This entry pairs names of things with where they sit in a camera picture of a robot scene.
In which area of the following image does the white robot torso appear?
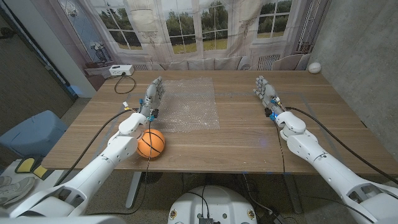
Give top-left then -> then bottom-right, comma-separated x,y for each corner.
167,185 -> 258,224

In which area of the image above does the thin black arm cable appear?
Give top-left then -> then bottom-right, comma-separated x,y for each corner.
272,119 -> 286,174
88,119 -> 153,217

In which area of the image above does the black door handle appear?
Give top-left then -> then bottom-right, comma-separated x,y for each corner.
0,27 -> 15,40

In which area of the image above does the grey metal table leg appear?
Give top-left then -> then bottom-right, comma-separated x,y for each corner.
282,174 -> 304,215
125,171 -> 143,209

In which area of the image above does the clear bubble wrap sheet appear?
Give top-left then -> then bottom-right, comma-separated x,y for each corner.
152,77 -> 221,134

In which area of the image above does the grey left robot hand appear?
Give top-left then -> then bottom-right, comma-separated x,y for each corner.
138,76 -> 166,121

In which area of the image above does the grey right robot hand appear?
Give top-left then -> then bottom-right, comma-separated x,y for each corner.
252,75 -> 286,121

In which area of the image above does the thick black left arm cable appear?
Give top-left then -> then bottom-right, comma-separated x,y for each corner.
54,107 -> 139,187

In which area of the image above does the blue chair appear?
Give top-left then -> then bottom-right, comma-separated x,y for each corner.
0,110 -> 68,158

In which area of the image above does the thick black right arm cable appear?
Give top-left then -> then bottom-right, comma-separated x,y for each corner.
285,106 -> 398,185

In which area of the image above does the yellow black foot pedal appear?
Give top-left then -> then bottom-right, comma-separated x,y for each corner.
32,164 -> 54,181
14,157 -> 37,174

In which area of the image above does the printed window backdrop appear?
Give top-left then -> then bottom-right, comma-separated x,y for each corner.
30,0 -> 332,91

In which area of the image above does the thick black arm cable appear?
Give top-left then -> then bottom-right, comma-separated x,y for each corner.
285,106 -> 398,185
54,107 -> 139,187

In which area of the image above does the black looped power cable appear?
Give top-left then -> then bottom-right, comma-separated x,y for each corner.
113,73 -> 137,95

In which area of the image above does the orange mini basketball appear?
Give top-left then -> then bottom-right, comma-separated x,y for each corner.
136,128 -> 166,159

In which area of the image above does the white ball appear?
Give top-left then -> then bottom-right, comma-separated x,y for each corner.
308,62 -> 322,75

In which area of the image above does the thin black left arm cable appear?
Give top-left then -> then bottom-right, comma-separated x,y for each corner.
88,119 -> 153,217

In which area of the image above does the white power strip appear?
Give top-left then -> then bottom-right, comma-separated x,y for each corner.
108,64 -> 135,77

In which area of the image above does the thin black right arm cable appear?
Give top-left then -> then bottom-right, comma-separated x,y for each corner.
272,119 -> 286,174

